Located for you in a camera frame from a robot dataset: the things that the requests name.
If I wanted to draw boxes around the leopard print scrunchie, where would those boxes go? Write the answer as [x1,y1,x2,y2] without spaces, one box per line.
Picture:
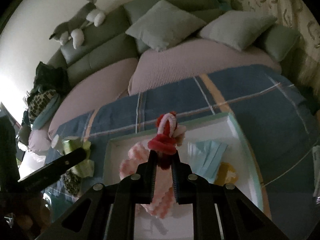
[62,170,81,197]

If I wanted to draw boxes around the yellow orange soft item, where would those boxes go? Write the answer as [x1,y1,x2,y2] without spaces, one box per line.
[214,162,239,186]

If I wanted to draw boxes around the green tissue pack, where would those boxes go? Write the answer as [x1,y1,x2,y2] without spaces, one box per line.
[68,159,94,178]

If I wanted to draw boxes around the pink white fuzzy sock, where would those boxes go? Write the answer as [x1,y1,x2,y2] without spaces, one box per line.
[119,142,176,219]

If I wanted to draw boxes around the light blue face mask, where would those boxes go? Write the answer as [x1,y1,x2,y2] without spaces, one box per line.
[187,140,228,183]

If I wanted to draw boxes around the red white plush toy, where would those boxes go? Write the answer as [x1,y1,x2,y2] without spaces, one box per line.
[148,112,187,155]

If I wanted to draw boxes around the lime green cloth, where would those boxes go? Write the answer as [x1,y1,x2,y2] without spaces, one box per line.
[62,136,91,156]

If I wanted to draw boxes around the teal plastic toy case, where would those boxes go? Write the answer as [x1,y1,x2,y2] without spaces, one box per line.
[43,187,74,222]

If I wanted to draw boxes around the white pill bottle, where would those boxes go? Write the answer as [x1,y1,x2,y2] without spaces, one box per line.
[51,134,64,155]

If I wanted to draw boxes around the leopard print cushion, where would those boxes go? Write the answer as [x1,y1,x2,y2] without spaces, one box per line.
[28,89,59,124]

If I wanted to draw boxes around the blue plaid table cloth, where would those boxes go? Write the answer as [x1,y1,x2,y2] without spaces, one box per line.
[57,64,319,239]

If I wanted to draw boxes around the dark clothes pile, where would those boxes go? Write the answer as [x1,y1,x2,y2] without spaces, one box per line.
[29,61,71,100]

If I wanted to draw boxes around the grey husky plush toy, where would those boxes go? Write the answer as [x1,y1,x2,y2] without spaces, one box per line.
[49,0,106,49]

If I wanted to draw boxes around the small green pillow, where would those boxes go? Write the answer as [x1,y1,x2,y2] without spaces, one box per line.
[262,24,300,62]

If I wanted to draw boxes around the grey white throw pillow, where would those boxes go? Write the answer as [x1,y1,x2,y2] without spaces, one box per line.
[199,10,277,51]

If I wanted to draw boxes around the grey green sofa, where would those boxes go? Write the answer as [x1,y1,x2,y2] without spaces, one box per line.
[17,0,301,156]

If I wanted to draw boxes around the patterned beige curtain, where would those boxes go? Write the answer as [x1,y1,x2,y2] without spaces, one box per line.
[230,0,319,62]

